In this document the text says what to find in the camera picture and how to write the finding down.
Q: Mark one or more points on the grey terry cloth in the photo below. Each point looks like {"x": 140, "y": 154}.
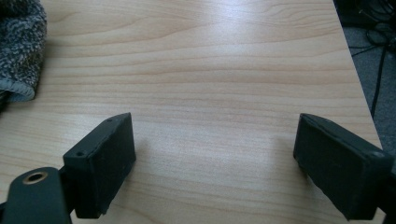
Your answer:
{"x": 18, "y": 46}

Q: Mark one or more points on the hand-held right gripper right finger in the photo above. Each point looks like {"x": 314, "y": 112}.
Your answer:
{"x": 339, "y": 168}

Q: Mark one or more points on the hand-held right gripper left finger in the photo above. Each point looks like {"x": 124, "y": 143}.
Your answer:
{"x": 99, "y": 165}

